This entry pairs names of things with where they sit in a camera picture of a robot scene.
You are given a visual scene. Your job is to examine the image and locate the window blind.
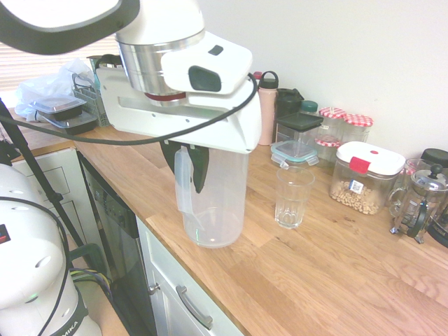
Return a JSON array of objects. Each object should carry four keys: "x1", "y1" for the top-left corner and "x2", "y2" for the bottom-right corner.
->
[{"x1": 0, "y1": 34, "x2": 120, "y2": 92}]

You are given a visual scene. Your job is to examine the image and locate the cereal container white lid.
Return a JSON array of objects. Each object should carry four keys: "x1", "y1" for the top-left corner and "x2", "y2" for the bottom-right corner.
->
[{"x1": 328, "y1": 141, "x2": 407, "y2": 216}]

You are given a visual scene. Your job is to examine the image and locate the glass food container teal lid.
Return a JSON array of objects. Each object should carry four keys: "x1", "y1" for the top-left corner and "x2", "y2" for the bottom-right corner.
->
[{"x1": 269, "y1": 139, "x2": 321, "y2": 169}]

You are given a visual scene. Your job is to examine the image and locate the small jar red checked lid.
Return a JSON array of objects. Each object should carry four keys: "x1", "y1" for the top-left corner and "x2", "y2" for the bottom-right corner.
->
[{"x1": 314, "y1": 136, "x2": 343, "y2": 173}]

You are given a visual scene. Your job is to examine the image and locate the black kitchen appliance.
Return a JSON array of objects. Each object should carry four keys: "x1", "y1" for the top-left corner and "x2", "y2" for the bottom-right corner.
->
[{"x1": 427, "y1": 205, "x2": 448, "y2": 250}]

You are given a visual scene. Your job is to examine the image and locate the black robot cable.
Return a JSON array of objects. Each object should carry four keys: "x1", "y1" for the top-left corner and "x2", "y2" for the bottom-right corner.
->
[{"x1": 0, "y1": 72, "x2": 259, "y2": 146}]

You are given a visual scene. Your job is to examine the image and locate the clear plastic pitcher blue lid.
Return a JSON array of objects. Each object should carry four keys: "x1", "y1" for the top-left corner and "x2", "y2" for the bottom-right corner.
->
[{"x1": 173, "y1": 143, "x2": 250, "y2": 249}]

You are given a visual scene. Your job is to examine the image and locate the black takeout container clear lid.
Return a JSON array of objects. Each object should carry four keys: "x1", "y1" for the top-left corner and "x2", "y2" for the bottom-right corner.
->
[
  {"x1": 29, "y1": 97, "x2": 88, "y2": 120},
  {"x1": 42, "y1": 113, "x2": 99, "y2": 137}
]

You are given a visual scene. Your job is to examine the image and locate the square container black lid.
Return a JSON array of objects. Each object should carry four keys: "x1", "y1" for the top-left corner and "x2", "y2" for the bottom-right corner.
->
[{"x1": 275, "y1": 112, "x2": 325, "y2": 148}]

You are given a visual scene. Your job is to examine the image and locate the white plastic bag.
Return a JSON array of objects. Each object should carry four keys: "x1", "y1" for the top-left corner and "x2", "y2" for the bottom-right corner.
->
[{"x1": 14, "y1": 58, "x2": 96, "y2": 122}]

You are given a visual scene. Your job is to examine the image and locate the grey cutlery drainer basket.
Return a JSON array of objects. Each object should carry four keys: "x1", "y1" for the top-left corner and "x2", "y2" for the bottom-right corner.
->
[{"x1": 71, "y1": 72, "x2": 110, "y2": 128}]

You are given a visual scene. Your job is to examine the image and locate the green metal clamp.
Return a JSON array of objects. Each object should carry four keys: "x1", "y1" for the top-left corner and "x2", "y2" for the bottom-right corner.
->
[{"x1": 67, "y1": 242, "x2": 110, "y2": 281}]

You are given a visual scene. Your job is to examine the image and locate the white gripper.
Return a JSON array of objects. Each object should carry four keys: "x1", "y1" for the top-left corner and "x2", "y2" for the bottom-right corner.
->
[{"x1": 94, "y1": 65, "x2": 263, "y2": 195}]

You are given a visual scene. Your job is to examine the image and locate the glass French press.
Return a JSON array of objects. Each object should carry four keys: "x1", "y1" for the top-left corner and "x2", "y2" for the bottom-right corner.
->
[{"x1": 387, "y1": 162, "x2": 448, "y2": 244}]

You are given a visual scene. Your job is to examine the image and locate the pink bottle black cap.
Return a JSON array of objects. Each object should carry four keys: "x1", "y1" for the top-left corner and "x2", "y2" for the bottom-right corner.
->
[{"x1": 258, "y1": 70, "x2": 280, "y2": 146}]

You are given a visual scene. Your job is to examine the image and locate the jar with black lid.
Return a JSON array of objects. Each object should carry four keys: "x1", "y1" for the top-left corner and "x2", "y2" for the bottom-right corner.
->
[{"x1": 419, "y1": 148, "x2": 448, "y2": 169}]

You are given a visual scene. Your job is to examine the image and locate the metal cabinet drawer handle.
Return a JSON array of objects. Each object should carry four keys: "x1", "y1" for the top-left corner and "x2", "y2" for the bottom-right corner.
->
[{"x1": 174, "y1": 284, "x2": 214, "y2": 330}]

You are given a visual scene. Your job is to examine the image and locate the black shaker bottle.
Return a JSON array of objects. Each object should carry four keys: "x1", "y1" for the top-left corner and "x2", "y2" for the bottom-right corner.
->
[{"x1": 276, "y1": 87, "x2": 304, "y2": 118}]

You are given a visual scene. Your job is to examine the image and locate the clear bottle green cap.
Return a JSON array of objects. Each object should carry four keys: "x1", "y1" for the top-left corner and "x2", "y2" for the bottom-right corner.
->
[{"x1": 300, "y1": 99, "x2": 320, "y2": 118}]

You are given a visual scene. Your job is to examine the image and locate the tall jar red checked lid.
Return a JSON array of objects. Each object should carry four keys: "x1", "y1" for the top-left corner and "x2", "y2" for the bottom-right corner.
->
[
  {"x1": 344, "y1": 113, "x2": 375, "y2": 145},
  {"x1": 318, "y1": 106, "x2": 348, "y2": 141}
]

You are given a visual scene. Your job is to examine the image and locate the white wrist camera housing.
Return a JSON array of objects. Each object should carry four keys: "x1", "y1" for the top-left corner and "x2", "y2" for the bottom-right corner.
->
[{"x1": 160, "y1": 30, "x2": 254, "y2": 97}]

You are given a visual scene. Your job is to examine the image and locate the black dishwasher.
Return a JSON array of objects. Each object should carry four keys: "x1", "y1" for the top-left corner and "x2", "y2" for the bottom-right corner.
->
[{"x1": 76, "y1": 150, "x2": 155, "y2": 336}]

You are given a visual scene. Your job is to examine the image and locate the clear drinking glass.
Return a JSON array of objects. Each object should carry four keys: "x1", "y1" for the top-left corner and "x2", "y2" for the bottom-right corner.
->
[{"x1": 274, "y1": 165, "x2": 316, "y2": 230}]

